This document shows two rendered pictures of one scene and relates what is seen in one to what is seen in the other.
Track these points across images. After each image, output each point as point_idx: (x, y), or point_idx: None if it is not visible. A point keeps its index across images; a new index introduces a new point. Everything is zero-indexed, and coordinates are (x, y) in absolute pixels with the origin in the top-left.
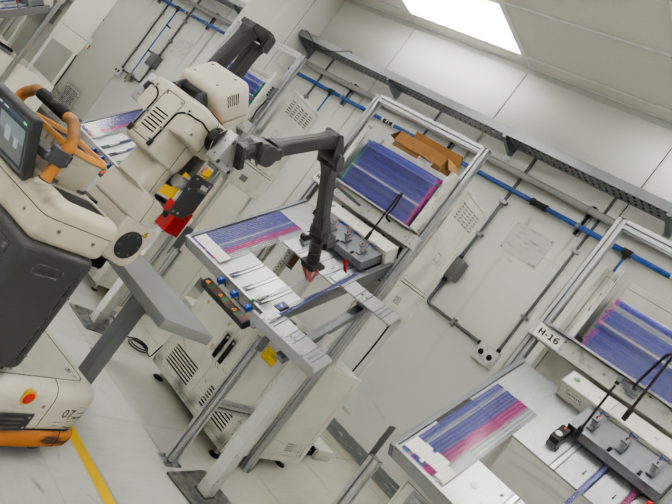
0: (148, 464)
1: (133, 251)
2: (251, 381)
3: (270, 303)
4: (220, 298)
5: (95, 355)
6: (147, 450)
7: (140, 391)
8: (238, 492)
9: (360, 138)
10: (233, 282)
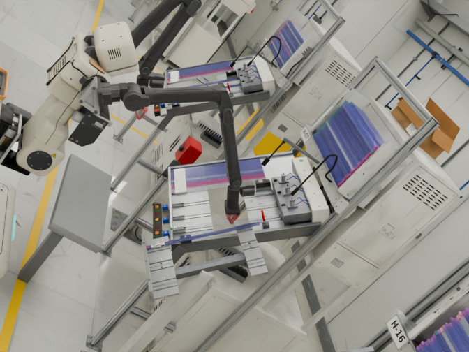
0: (68, 339)
1: (45, 166)
2: None
3: (185, 234)
4: (154, 221)
5: (43, 243)
6: (79, 329)
7: (119, 286)
8: None
9: (339, 98)
10: (169, 211)
